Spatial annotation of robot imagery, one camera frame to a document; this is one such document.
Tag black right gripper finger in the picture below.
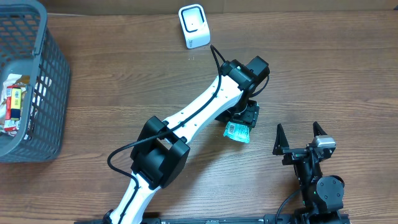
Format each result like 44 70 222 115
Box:
272 123 290 156
313 121 327 137

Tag beige brown snack bag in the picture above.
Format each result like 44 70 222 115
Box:
1 73 30 137

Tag red white stick packet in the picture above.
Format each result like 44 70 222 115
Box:
4 85 18 132

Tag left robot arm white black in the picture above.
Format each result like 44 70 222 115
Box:
101 46 270 224

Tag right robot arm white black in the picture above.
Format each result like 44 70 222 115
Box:
272 122 349 223

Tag white barcode scanner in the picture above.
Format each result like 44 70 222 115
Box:
178 4 211 49

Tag grey plastic mesh basket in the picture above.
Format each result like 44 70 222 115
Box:
1 1 72 163

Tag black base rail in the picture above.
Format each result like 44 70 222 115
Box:
141 214 351 224

